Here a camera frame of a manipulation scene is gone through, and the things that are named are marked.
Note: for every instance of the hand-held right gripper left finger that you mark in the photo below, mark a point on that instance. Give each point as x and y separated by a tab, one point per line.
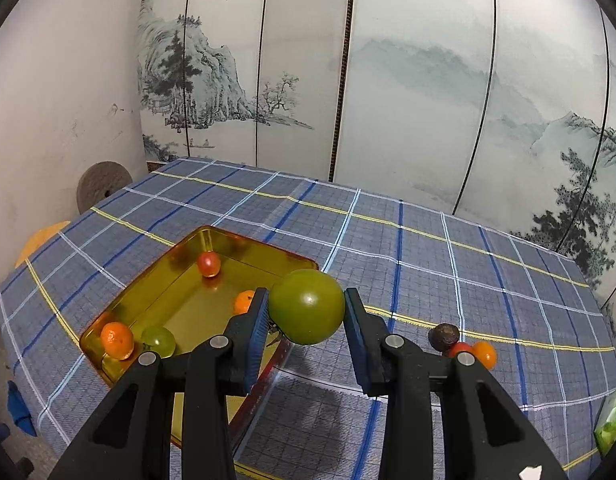
260	330

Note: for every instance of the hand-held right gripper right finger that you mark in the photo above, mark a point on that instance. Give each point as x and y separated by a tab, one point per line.
354	340

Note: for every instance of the small orange fruit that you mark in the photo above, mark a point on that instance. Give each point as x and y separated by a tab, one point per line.
243	301
485	354

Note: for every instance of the large green round fruit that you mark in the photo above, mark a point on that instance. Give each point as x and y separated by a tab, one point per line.
308	305

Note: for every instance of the gold and red tin box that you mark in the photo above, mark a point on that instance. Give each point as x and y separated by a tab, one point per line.
188	300

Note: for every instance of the red cherry tomato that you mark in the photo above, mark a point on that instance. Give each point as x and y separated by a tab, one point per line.
460	348
208	263

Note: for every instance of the dark brown wrinkled fruit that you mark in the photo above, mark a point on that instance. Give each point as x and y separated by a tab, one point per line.
444	335

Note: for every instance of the large mandarin orange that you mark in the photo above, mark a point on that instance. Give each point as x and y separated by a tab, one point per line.
117	340

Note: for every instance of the green grape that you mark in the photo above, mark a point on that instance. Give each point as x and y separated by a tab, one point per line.
158	340

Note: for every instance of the blue plaid tablecloth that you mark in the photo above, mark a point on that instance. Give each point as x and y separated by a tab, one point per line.
437	260

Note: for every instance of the orange stool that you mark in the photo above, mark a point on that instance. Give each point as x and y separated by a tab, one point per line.
40	240

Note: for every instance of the blue cloth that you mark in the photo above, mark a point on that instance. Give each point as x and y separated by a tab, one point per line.
20	405

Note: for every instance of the landscape painted folding screen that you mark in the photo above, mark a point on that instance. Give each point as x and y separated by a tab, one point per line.
412	85

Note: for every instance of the green snack packet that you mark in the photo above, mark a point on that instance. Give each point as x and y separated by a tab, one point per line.
612	422

